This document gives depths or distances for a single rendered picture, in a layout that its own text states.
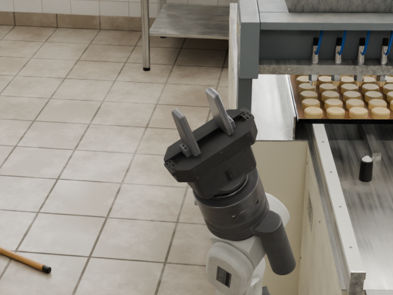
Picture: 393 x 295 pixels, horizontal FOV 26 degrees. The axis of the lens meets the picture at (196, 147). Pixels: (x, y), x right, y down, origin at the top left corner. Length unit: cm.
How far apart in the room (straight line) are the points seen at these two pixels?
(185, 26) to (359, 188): 317
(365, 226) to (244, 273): 89
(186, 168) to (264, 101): 160
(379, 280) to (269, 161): 69
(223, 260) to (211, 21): 420
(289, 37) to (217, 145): 133
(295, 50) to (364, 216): 56
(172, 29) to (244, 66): 288
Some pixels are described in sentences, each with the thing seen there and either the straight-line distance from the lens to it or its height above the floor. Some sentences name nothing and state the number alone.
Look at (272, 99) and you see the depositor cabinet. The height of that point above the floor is 84.
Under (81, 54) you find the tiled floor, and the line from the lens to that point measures 544.
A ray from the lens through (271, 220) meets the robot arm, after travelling 111.
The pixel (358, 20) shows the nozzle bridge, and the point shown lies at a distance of 228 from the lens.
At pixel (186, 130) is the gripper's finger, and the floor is 145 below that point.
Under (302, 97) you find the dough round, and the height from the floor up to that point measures 92.
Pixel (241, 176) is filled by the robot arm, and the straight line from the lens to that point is 106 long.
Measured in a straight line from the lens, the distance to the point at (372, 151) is 229.
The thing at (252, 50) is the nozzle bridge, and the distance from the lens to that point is 226.
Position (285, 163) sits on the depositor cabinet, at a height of 77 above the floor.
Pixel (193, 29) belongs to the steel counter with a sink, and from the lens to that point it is 513.
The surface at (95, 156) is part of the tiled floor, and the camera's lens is 413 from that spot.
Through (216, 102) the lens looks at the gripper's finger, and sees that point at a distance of 100.
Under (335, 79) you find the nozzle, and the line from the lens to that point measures 236.
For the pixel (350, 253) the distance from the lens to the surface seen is 179.
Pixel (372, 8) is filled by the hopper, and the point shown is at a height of 119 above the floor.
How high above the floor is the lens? 188
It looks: 27 degrees down
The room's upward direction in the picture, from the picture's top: straight up
